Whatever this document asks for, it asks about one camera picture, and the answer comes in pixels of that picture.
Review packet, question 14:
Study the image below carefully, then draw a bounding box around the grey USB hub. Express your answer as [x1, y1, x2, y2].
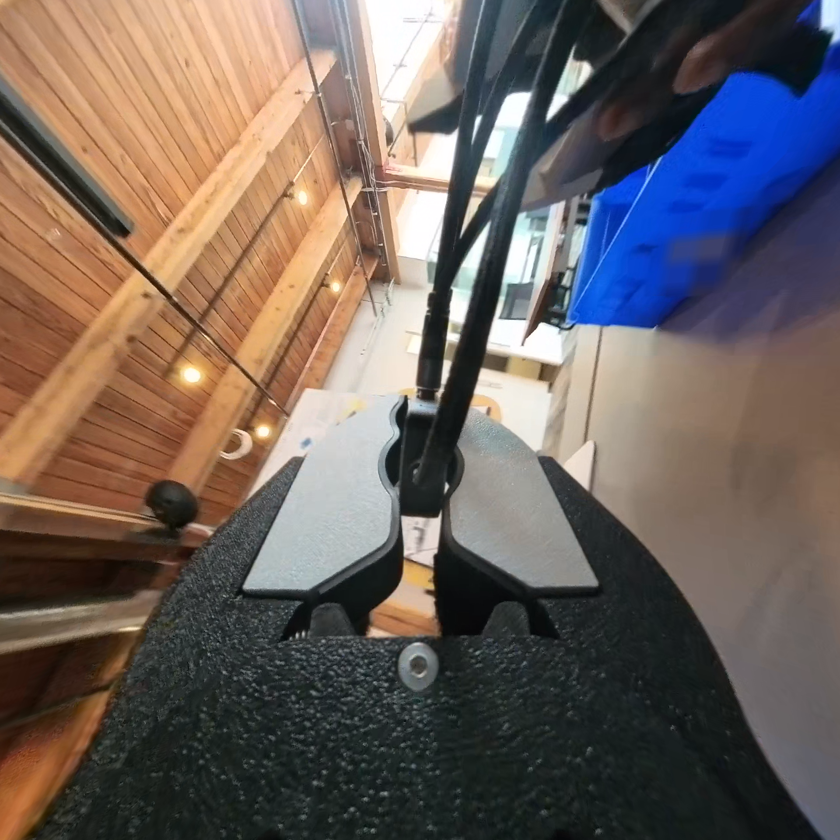
[398, 397, 463, 519]

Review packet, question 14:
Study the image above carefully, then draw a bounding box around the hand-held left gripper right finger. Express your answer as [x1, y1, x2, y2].
[435, 409, 601, 632]

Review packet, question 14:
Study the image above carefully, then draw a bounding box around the black USB cable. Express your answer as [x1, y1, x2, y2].
[415, 0, 519, 403]

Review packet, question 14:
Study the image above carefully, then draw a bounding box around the black round ceiling fixture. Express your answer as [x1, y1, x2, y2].
[145, 479, 200, 534]

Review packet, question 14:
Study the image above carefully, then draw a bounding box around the instruction poster board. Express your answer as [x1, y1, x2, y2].
[252, 369, 553, 578]

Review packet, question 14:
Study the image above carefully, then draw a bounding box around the metal air duct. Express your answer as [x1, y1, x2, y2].
[0, 489, 221, 657]

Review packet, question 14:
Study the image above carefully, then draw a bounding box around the black linear ceiling light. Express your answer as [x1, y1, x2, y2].
[0, 69, 137, 238]

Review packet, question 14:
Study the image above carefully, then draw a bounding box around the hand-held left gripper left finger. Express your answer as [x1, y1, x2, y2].
[241, 394, 406, 613]

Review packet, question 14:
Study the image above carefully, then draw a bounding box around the blue plastic bin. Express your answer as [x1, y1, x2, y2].
[566, 0, 840, 330]

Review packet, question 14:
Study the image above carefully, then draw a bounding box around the person's right hand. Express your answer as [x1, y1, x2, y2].
[591, 16, 818, 145]

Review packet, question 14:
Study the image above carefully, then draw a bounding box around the black braided hub cable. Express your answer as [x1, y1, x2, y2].
[412, 0, 592, 488]

